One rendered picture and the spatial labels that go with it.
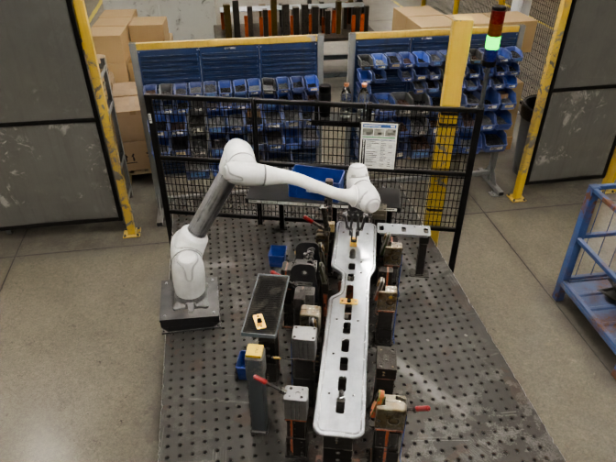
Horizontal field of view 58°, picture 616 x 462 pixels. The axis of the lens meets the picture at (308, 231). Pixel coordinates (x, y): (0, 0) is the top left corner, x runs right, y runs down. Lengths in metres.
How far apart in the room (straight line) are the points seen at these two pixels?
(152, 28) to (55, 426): 4.68
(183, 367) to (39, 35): 2.56
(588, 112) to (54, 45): 4.29
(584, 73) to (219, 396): 3.97
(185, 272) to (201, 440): 0.79
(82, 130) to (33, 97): 0.39
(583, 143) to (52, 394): 4.69
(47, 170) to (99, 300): 1.12
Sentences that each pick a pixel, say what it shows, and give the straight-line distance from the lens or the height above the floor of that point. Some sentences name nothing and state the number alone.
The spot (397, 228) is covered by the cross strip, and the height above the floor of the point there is 1.00.
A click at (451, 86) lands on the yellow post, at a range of 3.19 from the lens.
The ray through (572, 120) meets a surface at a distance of 5.45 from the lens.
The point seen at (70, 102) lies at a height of 1.19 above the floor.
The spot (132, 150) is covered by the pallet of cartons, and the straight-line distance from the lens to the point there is 5.56.
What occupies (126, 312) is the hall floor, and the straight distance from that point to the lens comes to 4.20.
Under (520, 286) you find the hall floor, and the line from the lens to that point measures 4.49.
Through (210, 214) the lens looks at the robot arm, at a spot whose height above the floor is 1.21.
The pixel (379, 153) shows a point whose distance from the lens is 3.29.
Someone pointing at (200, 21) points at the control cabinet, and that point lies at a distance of 9.15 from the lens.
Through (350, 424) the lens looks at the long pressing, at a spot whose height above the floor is 1.00.
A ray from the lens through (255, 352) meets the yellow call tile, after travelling 2.14.
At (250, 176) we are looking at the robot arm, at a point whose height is 1.50.
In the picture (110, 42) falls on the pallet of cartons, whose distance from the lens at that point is 6.69.
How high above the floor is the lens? 2.72
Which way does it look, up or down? 35 degrees down
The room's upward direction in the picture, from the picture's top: straight up
